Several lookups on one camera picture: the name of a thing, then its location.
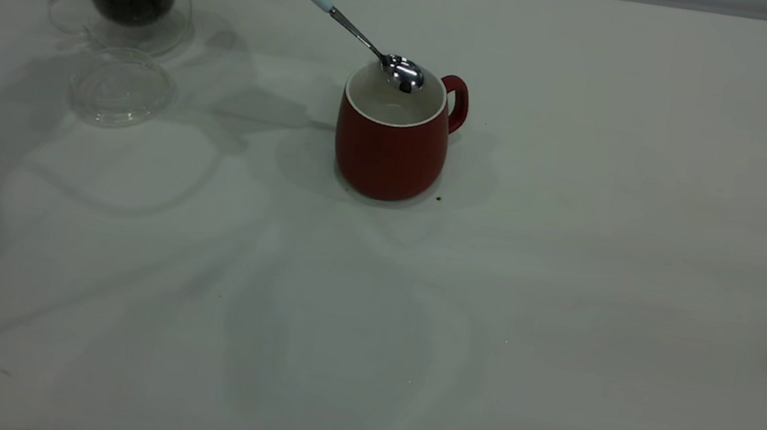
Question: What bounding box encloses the metal spoon with pale-blue handle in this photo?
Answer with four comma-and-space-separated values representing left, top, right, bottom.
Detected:
283, 0, 438, 96

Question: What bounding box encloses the red ceramic mug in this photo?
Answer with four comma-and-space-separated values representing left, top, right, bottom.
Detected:
325, 54, 474, 213

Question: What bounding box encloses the clear round glass lid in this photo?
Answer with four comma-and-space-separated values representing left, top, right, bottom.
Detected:
63, 40, 180, 138

